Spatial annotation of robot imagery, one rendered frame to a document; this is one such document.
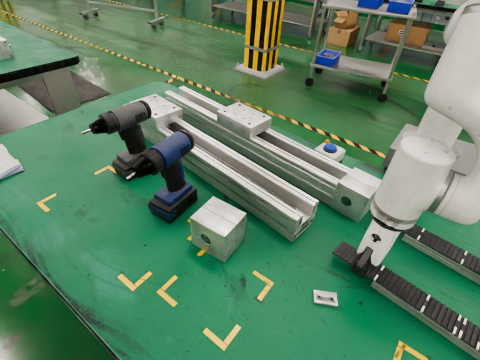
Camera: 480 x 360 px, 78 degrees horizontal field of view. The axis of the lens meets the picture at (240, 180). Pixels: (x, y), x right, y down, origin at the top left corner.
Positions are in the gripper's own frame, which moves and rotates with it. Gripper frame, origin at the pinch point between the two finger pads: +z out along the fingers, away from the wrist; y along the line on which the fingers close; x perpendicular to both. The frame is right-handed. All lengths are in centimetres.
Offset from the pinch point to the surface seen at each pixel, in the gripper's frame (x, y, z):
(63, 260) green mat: 51, -48, 4
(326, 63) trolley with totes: 156, 269, 53
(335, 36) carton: 243, 452, 69
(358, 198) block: 9.8, 14.0, -3.9
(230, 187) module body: 39.0, -4.9, -0.5
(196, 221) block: 32.1, -22.9, -5.4
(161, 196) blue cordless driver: 47, -22, -3
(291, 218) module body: 18.1, -5.0, -4.1
